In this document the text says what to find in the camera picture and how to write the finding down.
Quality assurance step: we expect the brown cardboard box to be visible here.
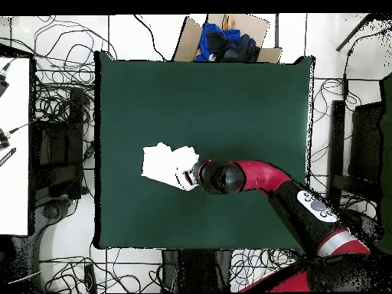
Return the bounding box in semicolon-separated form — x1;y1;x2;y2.
171;13;283;64

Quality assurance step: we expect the white towel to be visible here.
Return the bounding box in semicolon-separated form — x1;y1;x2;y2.
141;142;201;192

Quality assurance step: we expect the black power strip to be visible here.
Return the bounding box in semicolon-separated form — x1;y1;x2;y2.
83;263;97;293

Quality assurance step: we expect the black and blue cable tangle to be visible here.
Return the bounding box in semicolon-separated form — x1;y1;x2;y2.
229;247;302;292

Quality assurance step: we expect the black device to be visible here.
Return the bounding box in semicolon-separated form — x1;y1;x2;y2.
0;120;38;151
0;62;11;97

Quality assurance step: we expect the white desk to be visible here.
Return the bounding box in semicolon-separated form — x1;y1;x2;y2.
0;56;31;237

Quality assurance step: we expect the blue garment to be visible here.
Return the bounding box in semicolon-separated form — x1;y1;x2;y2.
194;22;243;63

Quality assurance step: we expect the dark navy garment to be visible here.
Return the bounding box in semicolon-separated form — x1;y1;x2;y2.
206;30;261;63

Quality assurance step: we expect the dark green table cloth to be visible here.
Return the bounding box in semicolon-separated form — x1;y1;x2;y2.
93;50;315;255

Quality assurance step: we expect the black rod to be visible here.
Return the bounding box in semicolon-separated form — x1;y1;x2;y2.
335;13;381;52

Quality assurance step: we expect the black labelled bar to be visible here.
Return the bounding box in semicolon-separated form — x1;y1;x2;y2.
0;147;17;168

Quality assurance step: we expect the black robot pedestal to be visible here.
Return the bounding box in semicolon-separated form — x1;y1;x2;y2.
161;249;234;293

